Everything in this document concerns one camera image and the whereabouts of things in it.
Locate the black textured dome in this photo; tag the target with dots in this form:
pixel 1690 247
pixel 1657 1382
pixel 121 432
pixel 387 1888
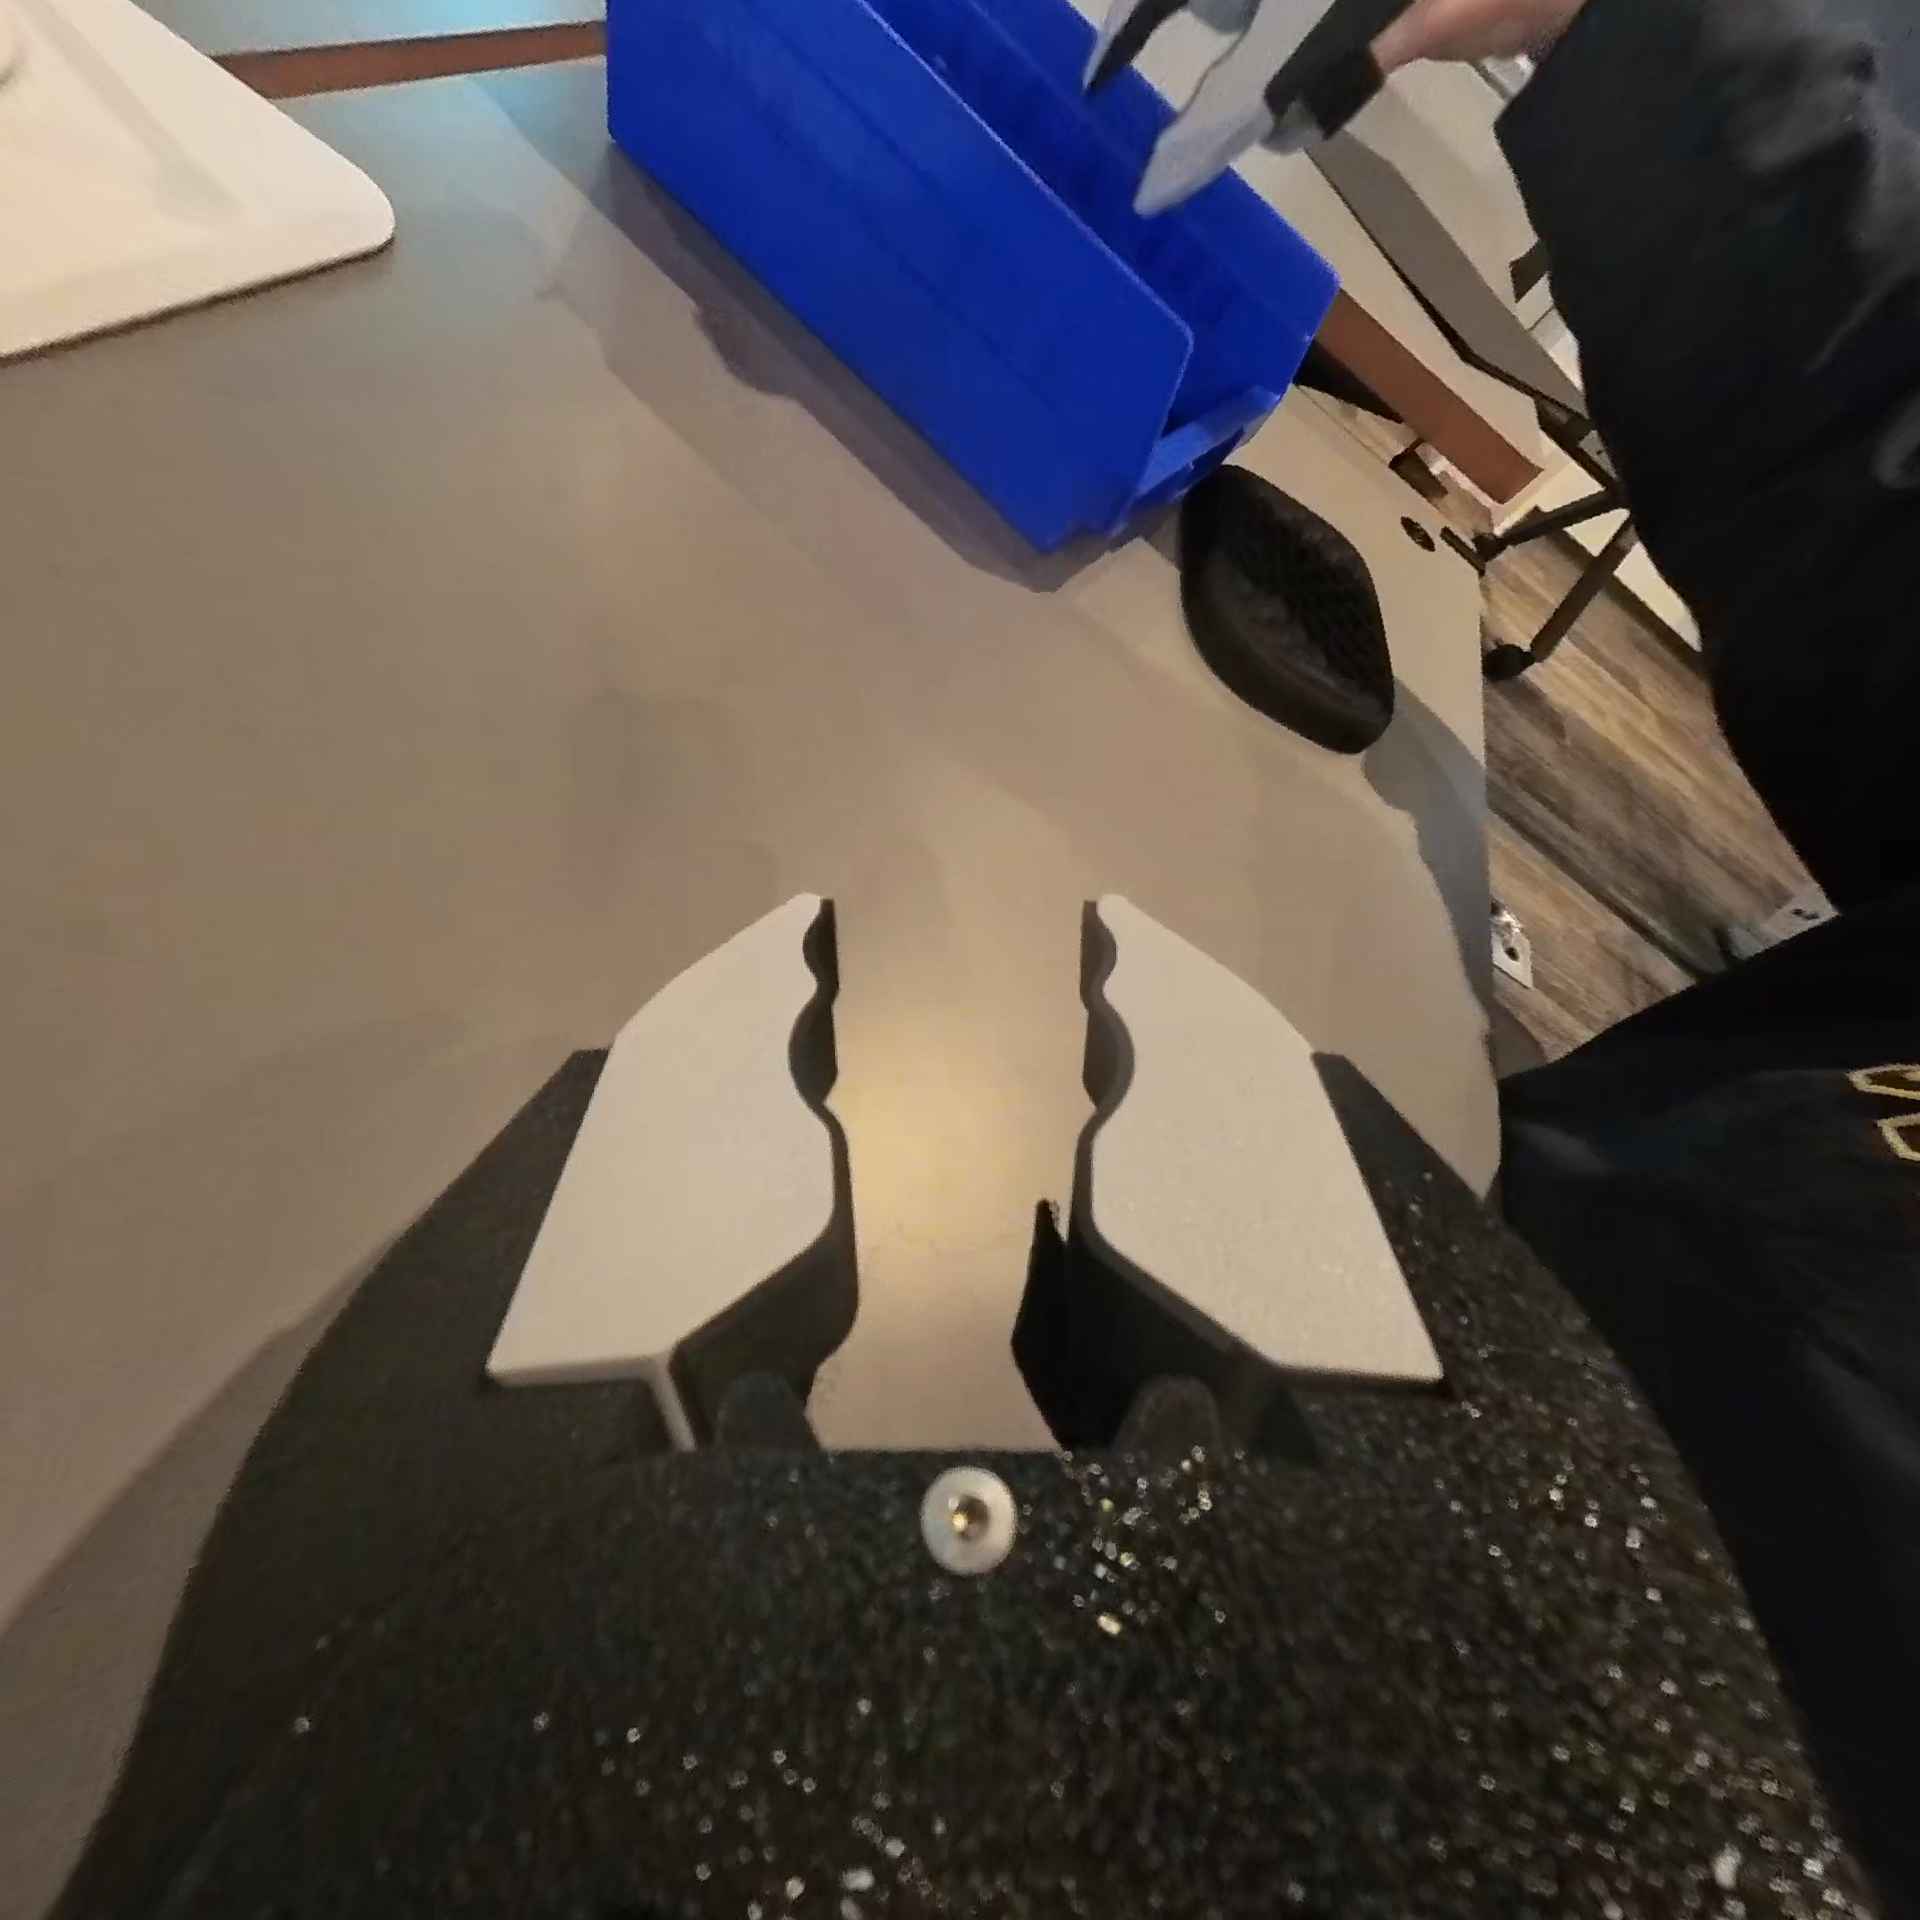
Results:
pixel 1289 615

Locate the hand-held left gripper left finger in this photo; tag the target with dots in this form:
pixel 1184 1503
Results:
pixel 674 1201

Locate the brown edged grey table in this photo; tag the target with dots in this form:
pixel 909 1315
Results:
pixel 1440 301

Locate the blue plastic bin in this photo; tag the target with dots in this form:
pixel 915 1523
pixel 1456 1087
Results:
pixel 930 255

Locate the person's right hand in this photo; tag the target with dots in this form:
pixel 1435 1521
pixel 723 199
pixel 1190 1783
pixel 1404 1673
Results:
pixel 1477 29

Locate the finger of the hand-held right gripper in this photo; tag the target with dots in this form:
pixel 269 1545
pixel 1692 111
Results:
pixel 1222 107
pixel 1122 31

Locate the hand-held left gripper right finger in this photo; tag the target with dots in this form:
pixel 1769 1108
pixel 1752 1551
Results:
pixel 1244 1201

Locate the person's dark clothing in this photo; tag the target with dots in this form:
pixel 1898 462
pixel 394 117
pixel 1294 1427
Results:
pixel 1769 1276

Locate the white document stand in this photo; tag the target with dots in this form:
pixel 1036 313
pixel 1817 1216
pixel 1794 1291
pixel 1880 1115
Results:
pixel 148 181

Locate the black wheeled monitor stand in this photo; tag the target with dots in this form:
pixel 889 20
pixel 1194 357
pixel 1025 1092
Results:
pixel 1574 569

